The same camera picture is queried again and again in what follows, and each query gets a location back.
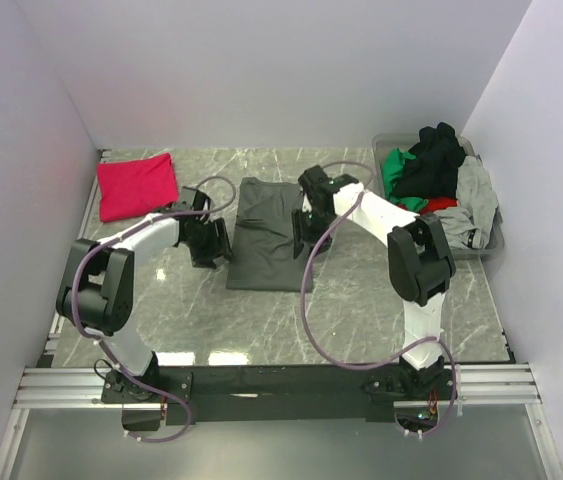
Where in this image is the black t shirt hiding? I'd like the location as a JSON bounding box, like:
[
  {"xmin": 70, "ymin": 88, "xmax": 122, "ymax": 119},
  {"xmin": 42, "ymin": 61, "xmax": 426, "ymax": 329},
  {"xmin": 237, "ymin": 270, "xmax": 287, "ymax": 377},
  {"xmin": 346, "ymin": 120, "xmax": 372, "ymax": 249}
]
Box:
[{"xmin": 392, "ymin": 122, "xmax": 467, "ymax": 199}]

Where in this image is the red t shirt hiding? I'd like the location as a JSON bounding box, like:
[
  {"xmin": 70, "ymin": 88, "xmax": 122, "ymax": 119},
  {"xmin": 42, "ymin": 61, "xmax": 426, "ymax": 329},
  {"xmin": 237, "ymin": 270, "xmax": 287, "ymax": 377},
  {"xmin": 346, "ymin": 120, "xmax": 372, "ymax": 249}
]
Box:
[{"xmin": 396, "ymin": 197, "xmax": 457, "ymax": 215}]

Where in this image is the dark grey t shirt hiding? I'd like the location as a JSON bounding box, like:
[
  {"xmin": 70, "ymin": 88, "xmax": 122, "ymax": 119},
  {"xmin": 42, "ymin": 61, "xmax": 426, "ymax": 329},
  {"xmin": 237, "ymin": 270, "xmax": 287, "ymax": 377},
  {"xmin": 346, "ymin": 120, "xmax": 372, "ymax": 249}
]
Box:
[{"xmin": 226, "ymin": 177, "xmax": 313, "ymax": 292}]

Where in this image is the folded pink t shirt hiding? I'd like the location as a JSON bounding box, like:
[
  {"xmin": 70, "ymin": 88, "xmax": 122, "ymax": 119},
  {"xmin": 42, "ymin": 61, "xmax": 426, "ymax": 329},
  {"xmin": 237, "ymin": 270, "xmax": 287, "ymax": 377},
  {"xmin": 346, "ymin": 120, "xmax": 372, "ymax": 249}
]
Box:
[{"xmin": 96, "ymin": 153, "xmax": 178, "ymax": 223}]

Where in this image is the light grey t shirt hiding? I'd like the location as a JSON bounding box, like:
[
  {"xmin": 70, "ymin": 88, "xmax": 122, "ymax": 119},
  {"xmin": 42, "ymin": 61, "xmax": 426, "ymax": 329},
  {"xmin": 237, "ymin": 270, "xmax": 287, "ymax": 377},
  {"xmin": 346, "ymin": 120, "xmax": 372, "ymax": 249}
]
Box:
[{"xmin": 434, "ymin": 156, "xmax": 499, "ymax": 250}]

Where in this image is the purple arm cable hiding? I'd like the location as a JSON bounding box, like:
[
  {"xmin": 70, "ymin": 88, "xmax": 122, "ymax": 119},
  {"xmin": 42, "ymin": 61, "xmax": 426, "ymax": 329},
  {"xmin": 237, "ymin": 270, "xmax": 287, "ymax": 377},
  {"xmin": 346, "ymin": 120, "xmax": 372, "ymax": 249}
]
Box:
[
  {"xmin": 299, "ymin": 160, "xmax": 459, "ymax": 442},
  {"xmin": 71, "ymin": 175, "xmax": 238, "ymax": 444}
]

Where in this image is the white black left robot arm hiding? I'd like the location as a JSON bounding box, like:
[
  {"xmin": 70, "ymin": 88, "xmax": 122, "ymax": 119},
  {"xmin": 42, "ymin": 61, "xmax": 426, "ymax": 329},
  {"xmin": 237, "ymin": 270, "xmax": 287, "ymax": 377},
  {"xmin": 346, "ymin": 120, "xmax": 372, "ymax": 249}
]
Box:
[{"xmin": 56, "ymin": 213, "xmax": 232, "ymax": 402}]

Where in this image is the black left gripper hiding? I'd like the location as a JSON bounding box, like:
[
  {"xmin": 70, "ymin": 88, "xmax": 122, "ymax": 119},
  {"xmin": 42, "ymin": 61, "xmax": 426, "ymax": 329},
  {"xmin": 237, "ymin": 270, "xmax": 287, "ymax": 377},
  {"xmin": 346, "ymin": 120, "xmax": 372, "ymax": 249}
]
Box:
[{"xmin": 183, "ymin": 218, "xmax": 235, "ymax": 270}]

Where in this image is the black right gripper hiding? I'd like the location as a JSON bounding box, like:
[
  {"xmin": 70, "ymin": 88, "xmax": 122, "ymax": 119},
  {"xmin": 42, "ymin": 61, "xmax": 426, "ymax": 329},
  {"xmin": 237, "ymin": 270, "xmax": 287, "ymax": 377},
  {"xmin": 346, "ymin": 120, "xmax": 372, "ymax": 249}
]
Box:
[{"xmin": 291, "ymin": 208, "xmax": 336, "ymax": 261}]

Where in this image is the aluminium frame rail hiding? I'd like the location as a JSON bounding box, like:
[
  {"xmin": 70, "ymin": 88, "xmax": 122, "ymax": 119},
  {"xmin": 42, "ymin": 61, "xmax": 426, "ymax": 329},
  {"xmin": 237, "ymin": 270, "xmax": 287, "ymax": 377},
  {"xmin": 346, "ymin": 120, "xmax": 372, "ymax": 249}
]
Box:
[{"xmin": 13, "ymin": 364, "xmax": 542, "ymax": 409}]

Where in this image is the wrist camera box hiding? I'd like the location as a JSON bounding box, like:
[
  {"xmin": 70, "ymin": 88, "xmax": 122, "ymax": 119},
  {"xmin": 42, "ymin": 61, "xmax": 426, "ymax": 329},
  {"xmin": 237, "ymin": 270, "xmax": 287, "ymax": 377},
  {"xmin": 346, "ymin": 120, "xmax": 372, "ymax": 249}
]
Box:
[
  {"xmin": 173, "ymin": 187, "xmax": 212, "ymax": 211},
  {"xmin": 298, "ymin": 165, "xmax": 359, "ymax": 203}
]

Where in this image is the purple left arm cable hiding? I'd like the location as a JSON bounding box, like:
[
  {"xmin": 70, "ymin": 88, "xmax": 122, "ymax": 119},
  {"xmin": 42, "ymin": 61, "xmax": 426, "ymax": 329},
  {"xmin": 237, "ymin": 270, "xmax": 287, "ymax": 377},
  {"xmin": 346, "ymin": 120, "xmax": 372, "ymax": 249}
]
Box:
[{"xmin": 71, "ymin": 175, "xmax": 238, "ymax": 444}]

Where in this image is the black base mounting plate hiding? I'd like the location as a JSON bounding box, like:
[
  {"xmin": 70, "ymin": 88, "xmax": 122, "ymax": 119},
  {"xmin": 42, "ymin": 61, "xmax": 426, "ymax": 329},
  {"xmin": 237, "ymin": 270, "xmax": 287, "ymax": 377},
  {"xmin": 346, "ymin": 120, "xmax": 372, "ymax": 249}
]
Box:
[{"xmin": 101, "ymin": 364, "xmax": 456, "ymax": 425}]

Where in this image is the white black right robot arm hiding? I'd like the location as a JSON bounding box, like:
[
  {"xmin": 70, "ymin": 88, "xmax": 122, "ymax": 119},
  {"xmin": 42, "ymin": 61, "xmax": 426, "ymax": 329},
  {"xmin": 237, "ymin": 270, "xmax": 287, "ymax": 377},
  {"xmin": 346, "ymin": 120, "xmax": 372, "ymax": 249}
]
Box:
[{"xmin": 293, "ymin": 180, "xmax": 456, "ymax": 399}]

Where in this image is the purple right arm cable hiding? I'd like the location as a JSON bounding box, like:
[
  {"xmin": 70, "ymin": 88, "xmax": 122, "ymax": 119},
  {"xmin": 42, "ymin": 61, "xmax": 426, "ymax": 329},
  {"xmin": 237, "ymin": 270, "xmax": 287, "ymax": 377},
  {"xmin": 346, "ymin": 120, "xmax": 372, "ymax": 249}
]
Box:
[{"xmin": 299, "ymin": 160, "xmax": 459, "ymax": 442}]

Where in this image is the green t shirt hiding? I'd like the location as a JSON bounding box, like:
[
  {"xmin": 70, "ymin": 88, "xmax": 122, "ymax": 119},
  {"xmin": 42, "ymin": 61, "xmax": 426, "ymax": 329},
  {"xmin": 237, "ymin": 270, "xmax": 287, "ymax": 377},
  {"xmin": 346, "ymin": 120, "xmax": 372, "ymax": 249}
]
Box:
[{"xmin": 380, "ymin": 148, "xmax": 428, "ymax": 212}]

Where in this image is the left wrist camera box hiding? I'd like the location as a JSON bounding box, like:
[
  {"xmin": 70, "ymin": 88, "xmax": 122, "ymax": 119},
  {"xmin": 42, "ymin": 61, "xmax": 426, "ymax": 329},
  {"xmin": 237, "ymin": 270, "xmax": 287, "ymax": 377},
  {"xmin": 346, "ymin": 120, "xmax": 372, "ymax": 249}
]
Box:
[{"xmin": 173, "ymin": 187, "xmax": 212, "ymax": 211}]

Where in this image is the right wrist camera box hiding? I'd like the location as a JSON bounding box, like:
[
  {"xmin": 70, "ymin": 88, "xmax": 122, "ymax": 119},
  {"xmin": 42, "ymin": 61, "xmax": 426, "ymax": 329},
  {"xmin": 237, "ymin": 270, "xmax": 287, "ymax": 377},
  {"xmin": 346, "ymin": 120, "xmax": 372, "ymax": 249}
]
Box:
[{"xmin": 298, "ymin": 165, "xmax": 359, "ymax": 203}]

